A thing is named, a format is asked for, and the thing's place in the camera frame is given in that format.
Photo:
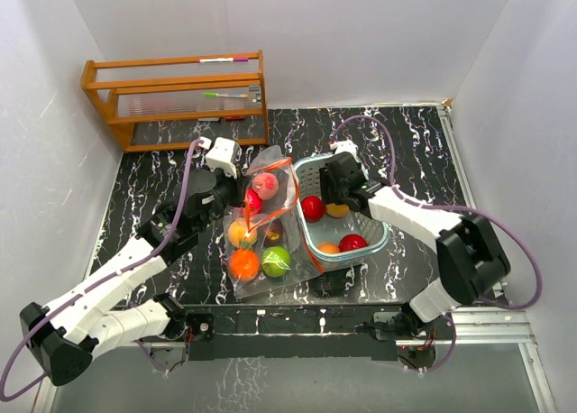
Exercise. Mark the clear zip bag orange zipper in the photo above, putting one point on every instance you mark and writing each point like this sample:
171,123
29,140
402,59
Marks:
302,268

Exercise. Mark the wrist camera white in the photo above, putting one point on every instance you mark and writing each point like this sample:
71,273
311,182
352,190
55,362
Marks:
221,154
343,146

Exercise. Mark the green apple toy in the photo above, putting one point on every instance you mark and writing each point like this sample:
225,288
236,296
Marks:
275,261

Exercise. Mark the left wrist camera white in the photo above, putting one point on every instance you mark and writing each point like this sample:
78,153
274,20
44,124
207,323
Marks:
221,154

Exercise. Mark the small orange peach toy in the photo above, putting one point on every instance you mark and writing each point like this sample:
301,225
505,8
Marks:
329,248

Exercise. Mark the yellow orange peach toy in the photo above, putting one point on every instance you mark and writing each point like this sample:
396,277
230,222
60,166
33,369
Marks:
336,210

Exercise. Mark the pink peach toy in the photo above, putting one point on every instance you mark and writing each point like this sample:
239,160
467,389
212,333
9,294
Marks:
266,185

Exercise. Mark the bright red apple toy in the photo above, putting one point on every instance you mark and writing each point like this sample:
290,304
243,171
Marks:
253,203

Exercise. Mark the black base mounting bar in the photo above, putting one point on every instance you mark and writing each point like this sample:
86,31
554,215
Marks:
306,331

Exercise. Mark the light blue plastic basket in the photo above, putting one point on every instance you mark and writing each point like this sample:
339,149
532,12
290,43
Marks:
335,242

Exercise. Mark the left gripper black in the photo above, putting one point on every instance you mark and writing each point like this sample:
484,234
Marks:
238,184

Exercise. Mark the pink white marker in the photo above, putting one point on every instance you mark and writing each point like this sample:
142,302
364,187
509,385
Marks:
224,60

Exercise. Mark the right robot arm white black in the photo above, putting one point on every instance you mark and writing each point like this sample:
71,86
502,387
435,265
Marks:
470,257

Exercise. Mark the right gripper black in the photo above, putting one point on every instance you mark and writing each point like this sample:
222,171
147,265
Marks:
326,186

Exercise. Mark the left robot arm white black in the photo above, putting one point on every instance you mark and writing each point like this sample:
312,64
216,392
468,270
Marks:
70,332

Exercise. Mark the yellow lemon toy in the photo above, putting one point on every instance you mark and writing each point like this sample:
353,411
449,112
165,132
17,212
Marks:
240,236

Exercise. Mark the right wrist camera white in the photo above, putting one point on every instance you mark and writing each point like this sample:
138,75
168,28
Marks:
343,146

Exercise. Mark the orange persimmon toy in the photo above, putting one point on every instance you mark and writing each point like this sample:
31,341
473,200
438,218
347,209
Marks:
244,265

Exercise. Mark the wooden shelf rack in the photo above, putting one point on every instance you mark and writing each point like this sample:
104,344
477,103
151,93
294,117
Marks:
126,93

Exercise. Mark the green marker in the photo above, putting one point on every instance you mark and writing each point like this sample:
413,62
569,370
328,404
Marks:
225,95

